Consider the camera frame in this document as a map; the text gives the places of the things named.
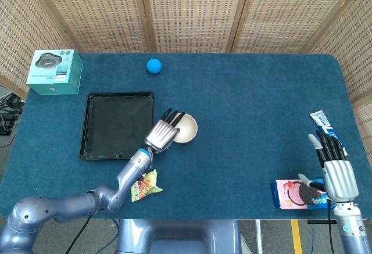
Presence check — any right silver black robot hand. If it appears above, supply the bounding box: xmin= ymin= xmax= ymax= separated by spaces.
xmin=298 ymin=130 xmax=360 ymax=202

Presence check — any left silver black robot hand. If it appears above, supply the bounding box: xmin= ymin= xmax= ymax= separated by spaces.
xmin=144 ymin=108 xmax=186 ymax=153

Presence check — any beige bowl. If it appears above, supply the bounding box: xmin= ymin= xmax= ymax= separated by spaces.
xmin=171 ymin=113 xmax=199 ymax=144

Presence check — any black square tray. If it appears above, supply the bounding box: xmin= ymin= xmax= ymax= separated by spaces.
xmin=79 ymin=91 xmax=155 ymax=160

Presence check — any green yellow snack packet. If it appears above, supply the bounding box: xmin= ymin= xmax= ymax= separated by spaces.
xmin=130 ymin=169 xmax=163 ymax=203

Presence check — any blue pink cookie box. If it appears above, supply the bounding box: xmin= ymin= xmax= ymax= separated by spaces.
xmin=270 ymin=178 xmax=335 ymax=210

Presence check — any white blue toothpaste tube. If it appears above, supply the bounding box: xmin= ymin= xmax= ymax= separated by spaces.
xmin=309 ymin=110 xmax=349 ymax=156

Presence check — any blue ball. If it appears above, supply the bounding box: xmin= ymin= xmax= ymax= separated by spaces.
xmin=146 ymin=58 xmax=163 ymax=74

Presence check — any blue felt table mat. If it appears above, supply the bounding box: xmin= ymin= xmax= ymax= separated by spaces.
xmin=0 ymin=52 xmax=372 ymax=220

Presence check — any white table leg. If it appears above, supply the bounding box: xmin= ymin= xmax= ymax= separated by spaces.
xmin=255 ymin=219 xmax=263 ymax=254

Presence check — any grey-blue robot torso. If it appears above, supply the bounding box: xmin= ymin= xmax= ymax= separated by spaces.
xmin=115 ymin=219 xmax=242 ymax=254

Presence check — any bamboo folding screen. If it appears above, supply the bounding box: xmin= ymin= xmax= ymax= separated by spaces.
xmin=0 ymin=0 xmax=372 ymax=150

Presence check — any teal speaker product box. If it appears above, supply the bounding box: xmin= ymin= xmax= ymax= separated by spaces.
xmin=26 ymin=49 xmax=84 ymax=95

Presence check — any black cable bundle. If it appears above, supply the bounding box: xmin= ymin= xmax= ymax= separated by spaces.
xmin=0 ymin=92 xmax=26 ymax=135

